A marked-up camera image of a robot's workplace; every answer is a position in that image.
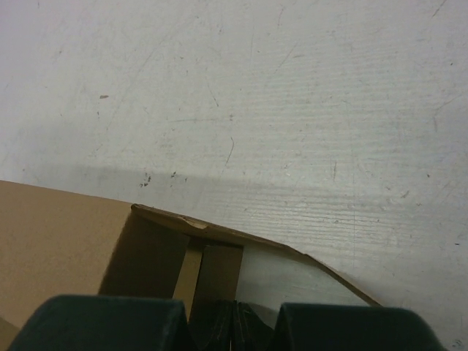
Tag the cardboard box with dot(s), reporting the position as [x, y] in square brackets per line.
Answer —
[56, 243]

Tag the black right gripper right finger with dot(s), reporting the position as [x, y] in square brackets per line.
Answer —
[301, 326]

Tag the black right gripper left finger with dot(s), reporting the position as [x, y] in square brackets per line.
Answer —
[94, 322]

